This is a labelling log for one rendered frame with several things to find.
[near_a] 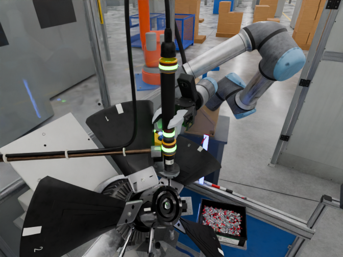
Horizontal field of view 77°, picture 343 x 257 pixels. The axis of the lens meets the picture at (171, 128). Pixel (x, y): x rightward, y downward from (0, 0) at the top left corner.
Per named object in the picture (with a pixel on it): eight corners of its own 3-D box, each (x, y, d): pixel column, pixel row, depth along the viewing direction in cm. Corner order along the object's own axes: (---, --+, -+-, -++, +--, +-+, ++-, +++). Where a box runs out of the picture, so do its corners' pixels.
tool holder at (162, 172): (152, 180, 68) (151, 156, 62) (152, 164, 74) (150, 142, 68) (180, 178, 68) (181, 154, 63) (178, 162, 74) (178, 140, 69)
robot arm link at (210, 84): (208, 99, 88) (223, 86, 82) (197, 110, 80) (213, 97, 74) (195, 84, 87) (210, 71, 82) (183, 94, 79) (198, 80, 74)
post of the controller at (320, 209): (306, 227, 97) (323, 199, 86) (307, 222, 99) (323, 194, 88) (314, 230, 96) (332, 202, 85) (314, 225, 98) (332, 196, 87)
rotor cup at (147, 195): (117, 219, 65) (141, 217, 57) (136, 178, 75) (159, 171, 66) (151, 239, 71) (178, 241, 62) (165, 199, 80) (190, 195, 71)
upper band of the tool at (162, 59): (160, 74, 50) (159, 62, 49) (158, 68, 54) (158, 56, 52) (178, 74, 51) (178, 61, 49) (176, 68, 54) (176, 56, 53)
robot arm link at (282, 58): (240, 95, 129) (294, 24, 77) (252, 117, 124) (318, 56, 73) (222, 102, 127) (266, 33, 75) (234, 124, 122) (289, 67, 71)
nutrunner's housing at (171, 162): (163, 180, 71) (159, 29, 45) (163, 172, 74) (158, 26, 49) (175, 180, 71) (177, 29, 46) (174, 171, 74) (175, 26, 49)
